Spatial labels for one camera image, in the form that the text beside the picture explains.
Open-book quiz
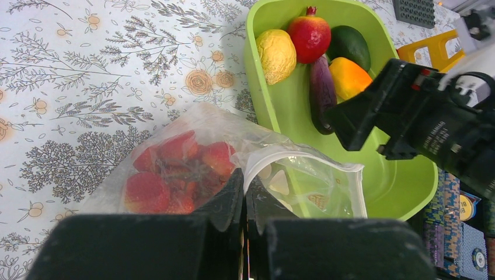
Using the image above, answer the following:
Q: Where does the green plastic tray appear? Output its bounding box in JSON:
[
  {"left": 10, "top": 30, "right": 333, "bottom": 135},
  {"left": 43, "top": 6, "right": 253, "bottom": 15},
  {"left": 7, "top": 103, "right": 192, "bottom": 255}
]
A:
[{"left": 244, "top": 0, "right": 438, "bottom": 221}]

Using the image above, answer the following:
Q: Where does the black open case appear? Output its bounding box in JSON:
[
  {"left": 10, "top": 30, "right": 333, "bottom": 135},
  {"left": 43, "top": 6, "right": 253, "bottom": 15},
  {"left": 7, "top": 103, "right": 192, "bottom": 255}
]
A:
[{"left": 408, "top": 170, "right": 494, "bottom": 279}]

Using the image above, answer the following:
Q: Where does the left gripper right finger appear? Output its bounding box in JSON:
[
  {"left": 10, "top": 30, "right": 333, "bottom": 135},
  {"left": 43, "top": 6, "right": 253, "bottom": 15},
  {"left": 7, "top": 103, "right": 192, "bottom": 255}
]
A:
[{"left": 246, "top": 176, "right": 298, "bottom": 235}]

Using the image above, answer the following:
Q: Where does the yellow orange mango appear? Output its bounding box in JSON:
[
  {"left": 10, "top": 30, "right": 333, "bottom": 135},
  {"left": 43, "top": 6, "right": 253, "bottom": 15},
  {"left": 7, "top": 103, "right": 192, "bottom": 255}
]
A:
[{"left": 329, "top": 57, "right": 372, "bottom": 100}]

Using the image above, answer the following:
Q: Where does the red strawberry bunch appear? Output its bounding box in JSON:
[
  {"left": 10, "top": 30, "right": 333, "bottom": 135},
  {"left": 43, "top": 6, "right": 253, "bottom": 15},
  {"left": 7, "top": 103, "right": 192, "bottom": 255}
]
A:
[{"left": 123, "top": 130, "right": 236, "bottom": 214}]

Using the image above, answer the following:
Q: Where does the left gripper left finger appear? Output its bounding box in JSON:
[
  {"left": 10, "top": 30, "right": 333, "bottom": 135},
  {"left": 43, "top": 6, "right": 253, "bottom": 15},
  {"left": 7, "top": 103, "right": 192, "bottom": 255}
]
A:
[{"left": 192, "top": 168, "right": 244, "bottom": 232}]

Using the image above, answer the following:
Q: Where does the dark green avocado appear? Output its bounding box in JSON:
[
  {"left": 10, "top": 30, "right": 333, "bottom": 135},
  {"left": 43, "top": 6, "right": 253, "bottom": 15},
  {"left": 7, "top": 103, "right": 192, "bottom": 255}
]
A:
[{"left": 326, "top": 25, "right": 371, "bottom": 71}]

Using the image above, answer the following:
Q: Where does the yellow blue brick tower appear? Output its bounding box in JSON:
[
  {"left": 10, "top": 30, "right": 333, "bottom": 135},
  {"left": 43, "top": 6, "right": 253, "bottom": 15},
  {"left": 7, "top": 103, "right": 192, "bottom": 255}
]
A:
[{"left": 396, "top": 30, "right": 465, "bottom": 73}]

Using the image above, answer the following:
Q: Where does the yellow lemon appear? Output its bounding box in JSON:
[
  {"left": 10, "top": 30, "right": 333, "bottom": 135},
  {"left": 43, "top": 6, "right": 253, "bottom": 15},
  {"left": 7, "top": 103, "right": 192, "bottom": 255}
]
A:
[{"left": 256, "top": 29, "right": 297, "bottom": 85}]

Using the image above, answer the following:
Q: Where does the red pomegranate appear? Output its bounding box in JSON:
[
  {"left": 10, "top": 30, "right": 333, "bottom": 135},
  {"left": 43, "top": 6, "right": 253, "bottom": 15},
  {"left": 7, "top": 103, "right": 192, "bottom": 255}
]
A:
[{"left": 287, "top": 6, "right": 332, "bottom": 64}]

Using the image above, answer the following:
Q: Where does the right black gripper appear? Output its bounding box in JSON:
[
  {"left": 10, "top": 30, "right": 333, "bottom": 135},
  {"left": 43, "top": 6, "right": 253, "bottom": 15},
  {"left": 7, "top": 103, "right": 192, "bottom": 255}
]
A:
[{"left": 325, "top": 59, "right": 494, "bottom": 200}]

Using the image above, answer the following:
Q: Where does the clear zip top bag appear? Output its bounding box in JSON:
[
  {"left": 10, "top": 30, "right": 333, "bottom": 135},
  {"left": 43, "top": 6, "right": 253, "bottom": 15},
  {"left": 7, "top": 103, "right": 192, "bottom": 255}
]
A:
[{"left": 81, "top": 102, "right": 367, "bottom": 218}]

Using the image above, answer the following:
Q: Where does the grey building baseplate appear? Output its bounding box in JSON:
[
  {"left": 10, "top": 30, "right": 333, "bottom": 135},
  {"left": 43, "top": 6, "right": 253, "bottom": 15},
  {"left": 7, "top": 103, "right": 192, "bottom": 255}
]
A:
[{"left": 392, "top": 0, "right": 435, "bottom": 29}]

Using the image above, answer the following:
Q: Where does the purple eggplant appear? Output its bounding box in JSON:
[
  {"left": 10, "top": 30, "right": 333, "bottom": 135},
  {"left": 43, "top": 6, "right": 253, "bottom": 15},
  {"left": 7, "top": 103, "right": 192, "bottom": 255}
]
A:
[{"left": 309, "top": 54, "right": 337, "bottom": 135}]

